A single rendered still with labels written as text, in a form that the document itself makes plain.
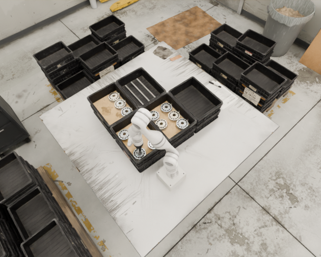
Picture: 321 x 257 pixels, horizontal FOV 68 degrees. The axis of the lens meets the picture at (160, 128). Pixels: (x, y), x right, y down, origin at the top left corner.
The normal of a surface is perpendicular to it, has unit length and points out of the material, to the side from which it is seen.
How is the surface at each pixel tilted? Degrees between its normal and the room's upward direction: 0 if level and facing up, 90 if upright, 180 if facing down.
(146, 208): 0
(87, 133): 0
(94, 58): 0
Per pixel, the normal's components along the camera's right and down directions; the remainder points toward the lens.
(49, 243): -0.03, -0.52
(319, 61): -0.72, 0.40
